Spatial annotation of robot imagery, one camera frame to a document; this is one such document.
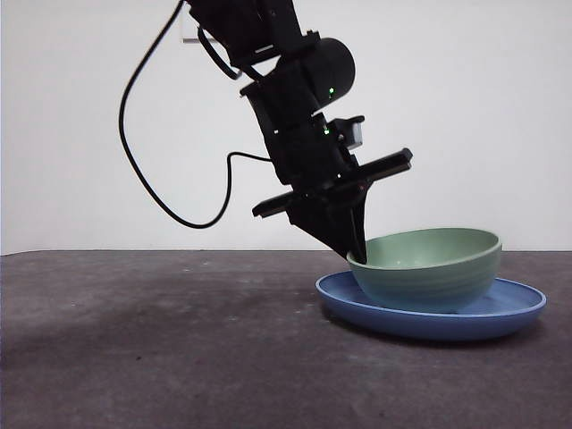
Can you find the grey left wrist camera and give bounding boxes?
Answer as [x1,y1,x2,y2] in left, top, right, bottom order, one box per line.
[328,114,366,152]

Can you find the long black left arm cable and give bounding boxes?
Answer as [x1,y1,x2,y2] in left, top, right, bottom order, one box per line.
[118,0,274,230]

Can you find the white wall socket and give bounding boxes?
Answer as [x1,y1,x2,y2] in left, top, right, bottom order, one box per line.
[180,11,218,45]

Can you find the short black left arm cable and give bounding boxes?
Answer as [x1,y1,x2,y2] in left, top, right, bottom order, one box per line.
[196,26,245,82]

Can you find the blue round plate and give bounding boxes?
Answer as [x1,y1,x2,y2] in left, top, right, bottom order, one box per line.
[315,270,548,343]

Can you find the green ribbed bowl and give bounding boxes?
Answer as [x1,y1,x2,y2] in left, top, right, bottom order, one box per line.
[346,227,503,315]

